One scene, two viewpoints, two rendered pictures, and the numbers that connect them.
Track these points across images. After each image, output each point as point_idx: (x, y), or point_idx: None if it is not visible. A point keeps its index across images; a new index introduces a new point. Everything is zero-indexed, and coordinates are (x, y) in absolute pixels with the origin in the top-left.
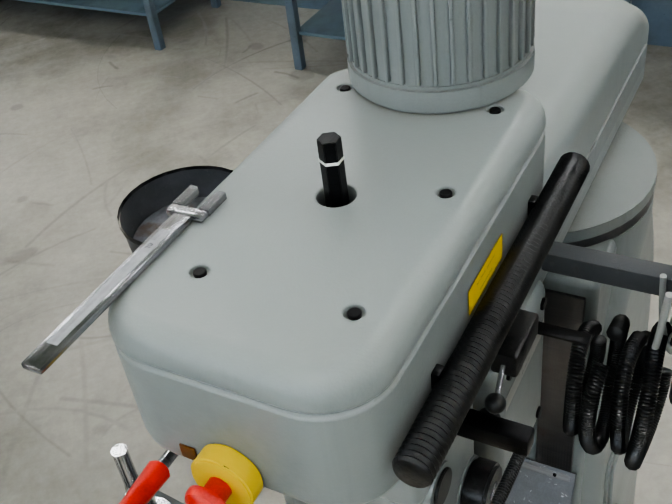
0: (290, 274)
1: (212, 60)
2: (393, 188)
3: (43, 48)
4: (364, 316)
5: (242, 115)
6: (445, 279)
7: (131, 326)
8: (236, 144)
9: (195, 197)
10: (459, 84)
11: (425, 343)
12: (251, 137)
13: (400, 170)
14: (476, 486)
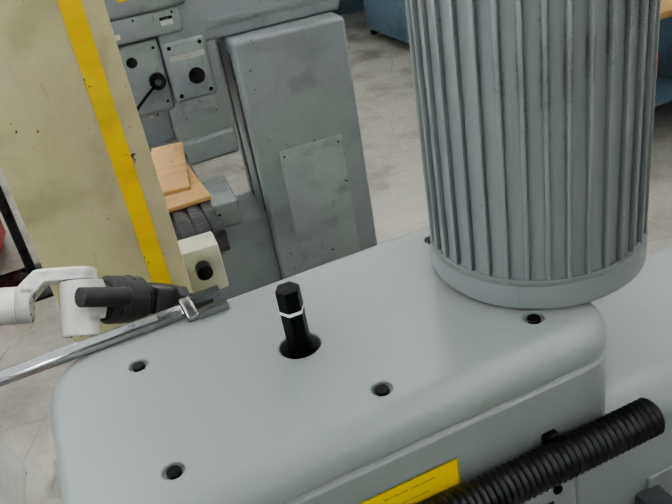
0: (181, 404)
1: (670, 165)
2: (347, 361)
3: None
4: (174, 480)
5: (671, 221)
6: (293, 482)
7: (55, 389)
8: (652, 246)
9: (213, 297)
10: (497, 277)
11: None
12: (669, 244)
13: (374, 345)
14: None
